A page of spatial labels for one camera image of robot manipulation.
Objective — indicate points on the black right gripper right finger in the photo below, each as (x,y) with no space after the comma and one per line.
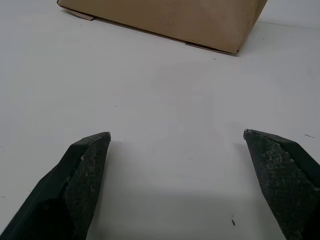
(282,180)

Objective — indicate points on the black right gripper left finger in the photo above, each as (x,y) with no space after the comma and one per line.
(75,180)

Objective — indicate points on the brown cardboard box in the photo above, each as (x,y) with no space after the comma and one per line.
(175,17)

